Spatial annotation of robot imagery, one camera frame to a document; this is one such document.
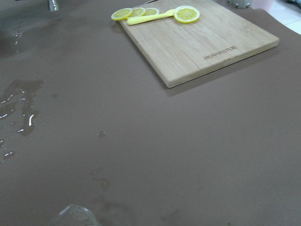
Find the lemon slice on knife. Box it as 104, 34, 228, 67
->
174, 6, 200, 24

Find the steel jigger measuring cup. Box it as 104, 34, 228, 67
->
47, 0, 59, 12

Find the aluminium frame post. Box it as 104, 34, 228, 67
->
227, 0, 253, 8

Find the clear glass beaker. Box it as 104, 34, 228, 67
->
50, 204, 101, 226

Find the lemon slice middle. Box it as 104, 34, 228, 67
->
129, 7, 146, 18

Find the lemon slice inner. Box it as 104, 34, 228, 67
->
144, 8, 160, 16

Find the lemon slice end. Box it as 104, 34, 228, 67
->
111, 8, 133, 21

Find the bamboo cutting board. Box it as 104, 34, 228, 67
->
121, 0, 279, 88

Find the spilled liquid puddle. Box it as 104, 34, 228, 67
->
0, 79, 111, 189

